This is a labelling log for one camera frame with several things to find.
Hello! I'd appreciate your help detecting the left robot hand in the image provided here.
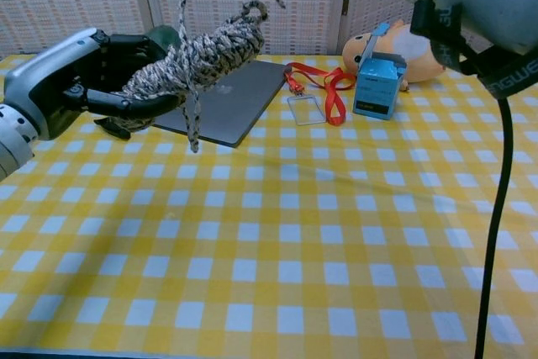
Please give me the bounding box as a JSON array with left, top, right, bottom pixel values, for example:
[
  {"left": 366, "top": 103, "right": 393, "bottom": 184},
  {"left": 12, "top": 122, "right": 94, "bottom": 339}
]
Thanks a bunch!
[{"left": 3, "top": 27, "right": 182, "bottom": 141}]

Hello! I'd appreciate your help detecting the white black braided rope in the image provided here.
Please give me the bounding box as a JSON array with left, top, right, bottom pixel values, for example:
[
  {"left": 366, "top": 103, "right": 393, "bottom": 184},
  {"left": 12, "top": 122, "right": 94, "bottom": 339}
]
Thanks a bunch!
[{"left": 109, "top": 0, "right": 287, "bottom": 154}]

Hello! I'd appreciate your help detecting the black bottle neck piece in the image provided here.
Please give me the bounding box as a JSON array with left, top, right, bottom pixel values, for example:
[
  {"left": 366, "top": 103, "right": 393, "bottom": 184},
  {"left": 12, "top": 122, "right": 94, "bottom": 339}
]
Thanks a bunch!
[{"left": 94, "top": 116, "right": 155, "bottom": 140}]

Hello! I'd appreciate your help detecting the grey laptop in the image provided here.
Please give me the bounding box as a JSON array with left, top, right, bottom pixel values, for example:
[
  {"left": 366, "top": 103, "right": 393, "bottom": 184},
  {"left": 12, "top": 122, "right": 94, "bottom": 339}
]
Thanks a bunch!
[{"left": 153, "top": 60, "right": 293, "bottom": 149}]

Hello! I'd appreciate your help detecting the clear badge holder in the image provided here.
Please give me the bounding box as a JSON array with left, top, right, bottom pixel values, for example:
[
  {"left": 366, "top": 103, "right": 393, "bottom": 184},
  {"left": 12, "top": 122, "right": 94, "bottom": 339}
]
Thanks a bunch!
[{"left": 287, "top": 93, "right": 327, "bottom": 126}]

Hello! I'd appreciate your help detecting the blue cardboard box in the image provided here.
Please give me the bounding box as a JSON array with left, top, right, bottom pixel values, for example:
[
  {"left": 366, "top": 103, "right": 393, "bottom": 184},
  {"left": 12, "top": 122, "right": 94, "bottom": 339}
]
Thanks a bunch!
[{"left": 351, "top": 22, "right": 408, "bottom": 121}]

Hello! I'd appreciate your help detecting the yellow plush toy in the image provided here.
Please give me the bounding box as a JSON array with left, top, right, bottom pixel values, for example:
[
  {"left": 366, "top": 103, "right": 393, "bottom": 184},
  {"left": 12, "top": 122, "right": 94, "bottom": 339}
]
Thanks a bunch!
[{"left": 340, "top": 18, "right": 447, "bottom": 92}]

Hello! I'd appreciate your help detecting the yellow white checkered tablecloth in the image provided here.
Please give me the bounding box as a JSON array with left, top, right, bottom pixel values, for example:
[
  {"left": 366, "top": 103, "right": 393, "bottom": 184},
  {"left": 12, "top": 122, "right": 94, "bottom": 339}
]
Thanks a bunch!
[{"left": 0, "top": 52, "right": 538, "bottom": 356}]

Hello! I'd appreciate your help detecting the orange lanyard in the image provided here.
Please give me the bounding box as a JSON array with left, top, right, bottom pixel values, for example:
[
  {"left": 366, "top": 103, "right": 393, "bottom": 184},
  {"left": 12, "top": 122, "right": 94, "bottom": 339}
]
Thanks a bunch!
[{"left": 284, "top": 61, "right": 357, "bottom": 127}]

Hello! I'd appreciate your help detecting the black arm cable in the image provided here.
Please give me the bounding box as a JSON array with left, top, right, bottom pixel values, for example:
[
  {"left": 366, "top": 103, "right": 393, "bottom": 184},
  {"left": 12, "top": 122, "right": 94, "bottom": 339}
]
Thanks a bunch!
[{"left": 409, "top": 0, "right": 516, "bottom": 359}]

